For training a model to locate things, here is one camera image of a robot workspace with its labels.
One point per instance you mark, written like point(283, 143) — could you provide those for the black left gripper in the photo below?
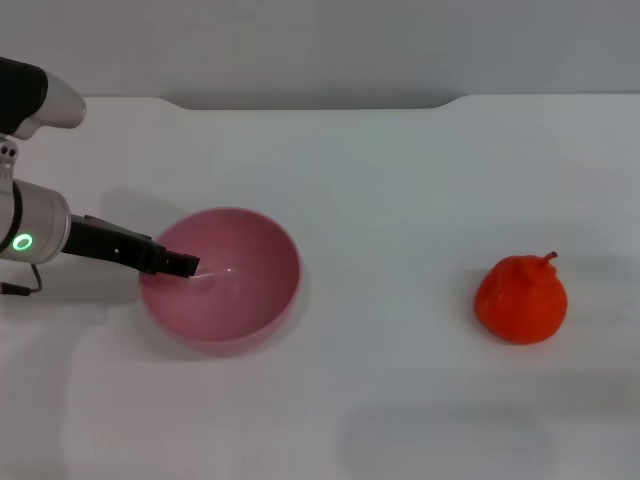
point(110, 242)

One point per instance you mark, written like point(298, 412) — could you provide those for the white and silver left arm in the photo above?
point(40, 220)

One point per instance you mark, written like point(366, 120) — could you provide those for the left wrist camera housing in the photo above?
point(30, 100)

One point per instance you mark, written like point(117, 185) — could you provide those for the pink plastic bowl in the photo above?
point(235, 310)

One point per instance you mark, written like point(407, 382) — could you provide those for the orange toy fruit with stem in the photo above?
point(520, 305)

